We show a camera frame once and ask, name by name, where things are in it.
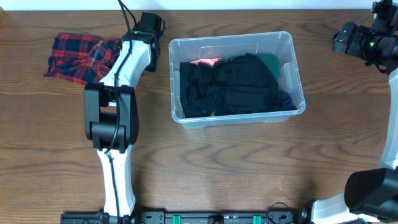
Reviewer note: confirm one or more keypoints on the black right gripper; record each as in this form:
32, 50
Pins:
359, 49

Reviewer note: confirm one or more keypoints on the dark green garment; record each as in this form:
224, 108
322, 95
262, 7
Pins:
270, 63

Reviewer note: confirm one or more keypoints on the black garment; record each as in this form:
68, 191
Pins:
241, 85

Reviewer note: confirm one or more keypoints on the clear plastic storage bin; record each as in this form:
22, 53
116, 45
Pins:
278, 43

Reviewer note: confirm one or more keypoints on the pink printed shirt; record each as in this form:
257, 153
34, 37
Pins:
208, 61

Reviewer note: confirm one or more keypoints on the red navy plaid shirt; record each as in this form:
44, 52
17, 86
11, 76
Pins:
81, 58

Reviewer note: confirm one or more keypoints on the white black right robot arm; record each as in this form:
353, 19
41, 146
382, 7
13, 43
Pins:
353, 123

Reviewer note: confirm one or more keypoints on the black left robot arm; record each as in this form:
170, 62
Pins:
111, 116

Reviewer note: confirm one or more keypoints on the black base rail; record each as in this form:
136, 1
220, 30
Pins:
273, 216

